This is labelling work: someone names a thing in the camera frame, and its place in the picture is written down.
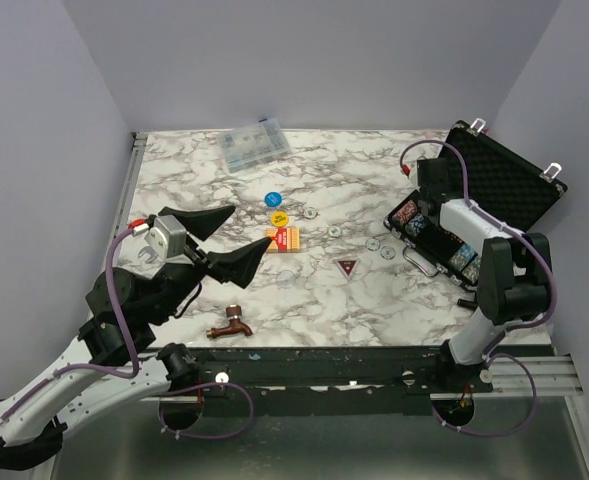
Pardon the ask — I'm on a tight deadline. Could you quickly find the brown faucet tap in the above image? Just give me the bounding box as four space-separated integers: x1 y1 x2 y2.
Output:
206 304 253 339

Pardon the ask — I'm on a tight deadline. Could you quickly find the clear plastic organizer box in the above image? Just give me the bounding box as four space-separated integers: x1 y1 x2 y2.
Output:
216 118 290 173

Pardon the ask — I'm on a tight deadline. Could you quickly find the red triangular dealer button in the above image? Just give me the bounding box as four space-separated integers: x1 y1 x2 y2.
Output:
335 259 359 280

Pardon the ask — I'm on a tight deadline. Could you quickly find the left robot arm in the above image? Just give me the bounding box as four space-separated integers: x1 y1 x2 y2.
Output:
0 205 272 471

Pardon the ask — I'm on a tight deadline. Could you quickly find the blue small blind button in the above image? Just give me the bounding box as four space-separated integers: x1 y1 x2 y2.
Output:
264 191 283 208

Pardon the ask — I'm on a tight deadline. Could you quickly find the yellow big blind button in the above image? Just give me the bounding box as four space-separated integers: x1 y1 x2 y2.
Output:
270 211 289 228

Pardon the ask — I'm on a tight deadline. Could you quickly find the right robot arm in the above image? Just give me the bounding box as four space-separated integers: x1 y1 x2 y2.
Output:
413 158 557 392

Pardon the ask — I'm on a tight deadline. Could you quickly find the red playing card deck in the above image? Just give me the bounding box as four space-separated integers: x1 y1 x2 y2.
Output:
265 227 301 253

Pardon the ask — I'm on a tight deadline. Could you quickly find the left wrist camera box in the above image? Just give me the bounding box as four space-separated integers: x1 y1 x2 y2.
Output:
130 215 187 261

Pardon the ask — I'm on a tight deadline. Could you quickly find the silver wrench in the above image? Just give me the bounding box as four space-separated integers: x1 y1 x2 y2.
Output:
138 245 158 264

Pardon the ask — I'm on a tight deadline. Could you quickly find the black mounting rail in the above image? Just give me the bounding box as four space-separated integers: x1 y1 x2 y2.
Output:
158 344 495 419

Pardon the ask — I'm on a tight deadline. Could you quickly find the black pipe fitting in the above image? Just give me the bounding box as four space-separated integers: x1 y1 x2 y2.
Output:
456 298 478 311

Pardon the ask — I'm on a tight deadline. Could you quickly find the clear plastic disc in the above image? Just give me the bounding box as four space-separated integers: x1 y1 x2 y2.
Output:
276 270 296 289

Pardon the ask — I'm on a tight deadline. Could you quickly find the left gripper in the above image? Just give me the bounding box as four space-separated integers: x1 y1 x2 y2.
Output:
146 207 273 326

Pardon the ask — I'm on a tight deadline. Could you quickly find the black poker chip case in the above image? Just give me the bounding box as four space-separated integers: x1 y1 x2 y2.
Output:
384 118 568 291

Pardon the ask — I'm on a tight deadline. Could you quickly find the aluminium frame rail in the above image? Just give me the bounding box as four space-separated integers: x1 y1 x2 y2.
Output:
84 132 148 329

